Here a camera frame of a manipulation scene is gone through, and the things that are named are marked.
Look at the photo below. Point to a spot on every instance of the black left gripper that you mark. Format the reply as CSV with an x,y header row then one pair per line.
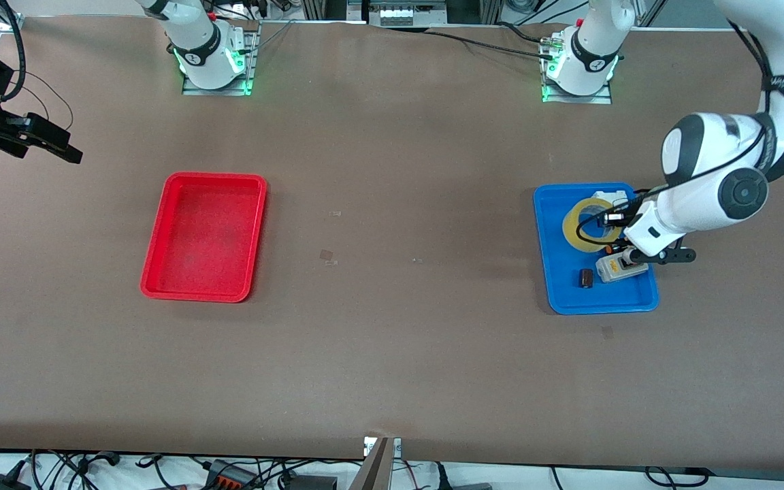
x,y
629,213

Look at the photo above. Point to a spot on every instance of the yellow clear tape roll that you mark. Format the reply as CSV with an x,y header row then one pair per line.
x,y
571,230

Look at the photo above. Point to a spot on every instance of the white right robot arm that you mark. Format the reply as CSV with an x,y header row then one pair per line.
x,y
201,47

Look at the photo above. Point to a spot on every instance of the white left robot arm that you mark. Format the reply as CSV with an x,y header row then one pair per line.
x,y
705,197

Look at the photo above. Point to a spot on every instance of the white circuit breaker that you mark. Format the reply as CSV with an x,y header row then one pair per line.
x,y
603,195

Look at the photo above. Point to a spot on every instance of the dark cylindrical capacitor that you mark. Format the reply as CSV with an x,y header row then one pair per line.
x,y
586,278

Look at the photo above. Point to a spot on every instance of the blue plastic tray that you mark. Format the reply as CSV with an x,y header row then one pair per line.
x,y
555,272

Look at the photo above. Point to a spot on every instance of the red plastic tray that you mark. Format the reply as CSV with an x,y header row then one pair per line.
x,y
205,238

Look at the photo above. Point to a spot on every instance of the black power adapter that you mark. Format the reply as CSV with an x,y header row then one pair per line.
x,y
1,483

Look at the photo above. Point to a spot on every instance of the grey metal beam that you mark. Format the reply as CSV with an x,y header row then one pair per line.
x,y
373,473

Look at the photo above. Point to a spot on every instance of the orange black power strip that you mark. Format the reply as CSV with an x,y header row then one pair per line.
x,y
229,474

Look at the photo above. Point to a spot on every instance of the grey on-off switch box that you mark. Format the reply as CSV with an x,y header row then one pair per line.
x,y
620,273

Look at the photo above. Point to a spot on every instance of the silver table corner bracket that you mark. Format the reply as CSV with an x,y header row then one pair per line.
x,y
9,22

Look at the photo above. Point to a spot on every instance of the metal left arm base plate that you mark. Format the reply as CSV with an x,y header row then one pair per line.
x,y
599,99

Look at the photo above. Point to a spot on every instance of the aluminium frame with power strip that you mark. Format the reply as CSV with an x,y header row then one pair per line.
x,y
405,12

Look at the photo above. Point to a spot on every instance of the metal table edge bracket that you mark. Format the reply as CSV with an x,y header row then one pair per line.
x,y
397,446

